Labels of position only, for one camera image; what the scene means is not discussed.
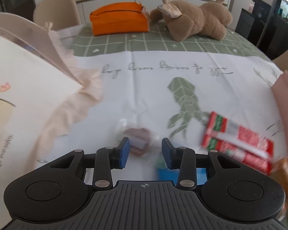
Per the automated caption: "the red packet with white strip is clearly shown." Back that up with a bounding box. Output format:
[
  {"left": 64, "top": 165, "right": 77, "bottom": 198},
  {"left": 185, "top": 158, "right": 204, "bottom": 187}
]
[{"left": 202, "top": 111, "right": 274, "bottom": 175}]

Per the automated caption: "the black water dispenser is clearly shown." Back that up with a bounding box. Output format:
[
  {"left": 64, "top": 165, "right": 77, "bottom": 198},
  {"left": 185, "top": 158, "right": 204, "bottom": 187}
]
[{"left": 235, "top": 0, "right": 277, "bottom": 54}]

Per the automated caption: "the orange tissue pouch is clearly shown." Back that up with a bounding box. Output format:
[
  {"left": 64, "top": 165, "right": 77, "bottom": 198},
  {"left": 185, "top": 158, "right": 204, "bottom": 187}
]
[{"left": 89, "top": 1, "right": 150, "bottom": 36}]

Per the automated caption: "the white ruffled tote bag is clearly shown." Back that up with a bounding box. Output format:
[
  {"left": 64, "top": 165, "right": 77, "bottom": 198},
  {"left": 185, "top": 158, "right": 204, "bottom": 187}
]
[{"left": 0, "top": 12, "right": 104, "bottom": 230}]

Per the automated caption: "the blue snack packet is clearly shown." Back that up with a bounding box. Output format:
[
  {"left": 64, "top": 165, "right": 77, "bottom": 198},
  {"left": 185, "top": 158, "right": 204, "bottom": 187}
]
[{"left": 155, "top": 156, "right": 208, "bottom": 186}]

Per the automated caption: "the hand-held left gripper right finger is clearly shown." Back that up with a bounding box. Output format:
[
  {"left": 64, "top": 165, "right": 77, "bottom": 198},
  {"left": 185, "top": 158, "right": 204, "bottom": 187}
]
[{"left": 161, "top": 138, "right": 242, "bottom": 190}]

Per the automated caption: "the brown plush bear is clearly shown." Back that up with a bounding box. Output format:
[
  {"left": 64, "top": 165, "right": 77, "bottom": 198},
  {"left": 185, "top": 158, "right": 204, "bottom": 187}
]
[{"left": 149, "top": 0, "right": 233, "bottom": 42}]

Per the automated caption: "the clear packet brown snack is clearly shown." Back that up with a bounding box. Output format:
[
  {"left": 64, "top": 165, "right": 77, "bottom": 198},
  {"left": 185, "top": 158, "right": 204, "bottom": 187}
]
[{"left": 115, "top": 118, "right": 159, "bottom": 157}]

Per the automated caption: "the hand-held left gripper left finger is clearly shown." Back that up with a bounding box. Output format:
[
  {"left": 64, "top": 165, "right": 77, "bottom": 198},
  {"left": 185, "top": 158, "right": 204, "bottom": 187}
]
[{"left": 49, "top": 137, "right": 131, "bottom": 190}]

